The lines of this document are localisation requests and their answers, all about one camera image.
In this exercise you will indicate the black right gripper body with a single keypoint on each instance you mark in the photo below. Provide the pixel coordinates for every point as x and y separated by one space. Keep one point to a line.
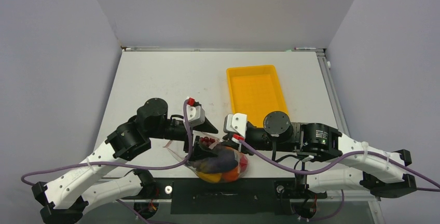
257 138

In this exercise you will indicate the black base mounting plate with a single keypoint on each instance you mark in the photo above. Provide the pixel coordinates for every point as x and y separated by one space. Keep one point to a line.
244 196

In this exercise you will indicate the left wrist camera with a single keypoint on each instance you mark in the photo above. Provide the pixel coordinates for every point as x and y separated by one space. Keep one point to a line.
195 113

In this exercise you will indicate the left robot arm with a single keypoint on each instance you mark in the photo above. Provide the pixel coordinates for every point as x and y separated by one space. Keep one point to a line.
79 190

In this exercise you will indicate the marker pen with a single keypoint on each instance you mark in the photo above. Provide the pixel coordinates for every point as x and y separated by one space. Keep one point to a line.
305 49

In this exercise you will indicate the yellow bell pepper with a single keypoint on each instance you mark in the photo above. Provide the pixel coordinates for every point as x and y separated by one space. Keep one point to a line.
210 177

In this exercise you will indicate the red tomato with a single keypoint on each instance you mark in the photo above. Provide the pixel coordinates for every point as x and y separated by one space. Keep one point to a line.
243 163

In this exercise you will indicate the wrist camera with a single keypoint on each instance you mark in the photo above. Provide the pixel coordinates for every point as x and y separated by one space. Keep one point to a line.
235 126
195 113

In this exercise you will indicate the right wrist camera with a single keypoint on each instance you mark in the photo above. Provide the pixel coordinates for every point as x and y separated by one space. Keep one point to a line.
235 126

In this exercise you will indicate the orange pumpkin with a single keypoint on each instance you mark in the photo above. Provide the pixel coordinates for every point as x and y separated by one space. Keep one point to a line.
232 175

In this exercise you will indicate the clear zip top bag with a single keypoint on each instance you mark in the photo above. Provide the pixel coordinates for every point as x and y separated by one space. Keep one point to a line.
193 166

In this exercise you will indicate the yellow plastic tray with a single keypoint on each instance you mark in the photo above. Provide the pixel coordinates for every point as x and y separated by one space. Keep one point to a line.
255 91

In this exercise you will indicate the dark red grape bunch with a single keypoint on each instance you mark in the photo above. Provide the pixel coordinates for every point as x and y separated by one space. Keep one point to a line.
207 141

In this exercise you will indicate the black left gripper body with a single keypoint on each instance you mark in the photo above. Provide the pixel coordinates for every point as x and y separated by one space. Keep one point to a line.
173 131

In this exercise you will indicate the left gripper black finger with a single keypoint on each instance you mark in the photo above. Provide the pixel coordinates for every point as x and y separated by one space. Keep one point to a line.
200 152
202 124

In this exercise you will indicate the dark purple round eggplant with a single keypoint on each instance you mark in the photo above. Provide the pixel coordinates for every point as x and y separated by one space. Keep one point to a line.
226 160

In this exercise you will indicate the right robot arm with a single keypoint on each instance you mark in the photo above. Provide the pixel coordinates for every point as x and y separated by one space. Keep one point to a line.
351 164

